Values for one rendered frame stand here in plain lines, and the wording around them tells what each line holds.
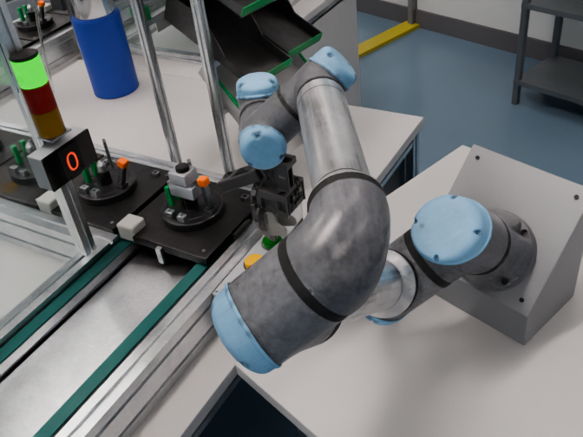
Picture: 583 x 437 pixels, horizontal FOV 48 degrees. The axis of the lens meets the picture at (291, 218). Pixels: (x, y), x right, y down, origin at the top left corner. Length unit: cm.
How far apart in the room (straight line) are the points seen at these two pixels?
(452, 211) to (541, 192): 25
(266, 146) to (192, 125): 104
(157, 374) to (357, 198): 62
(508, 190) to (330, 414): 53
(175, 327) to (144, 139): 92
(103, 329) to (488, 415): 73
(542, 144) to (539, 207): 226
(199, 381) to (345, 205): 64
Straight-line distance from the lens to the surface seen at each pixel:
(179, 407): 126
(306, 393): 123
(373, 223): 73
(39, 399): 130
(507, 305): 127
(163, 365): 124
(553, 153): 347
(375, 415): 120
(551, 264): 126
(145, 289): 142
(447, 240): 108
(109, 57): 229
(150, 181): 164
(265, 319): 74
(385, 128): 193
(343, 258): 70
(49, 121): 128
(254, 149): 105
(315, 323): 74
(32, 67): 124
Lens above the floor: 183
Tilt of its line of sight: 37 degrees down
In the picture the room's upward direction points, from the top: 8 degrees counter-clockwise
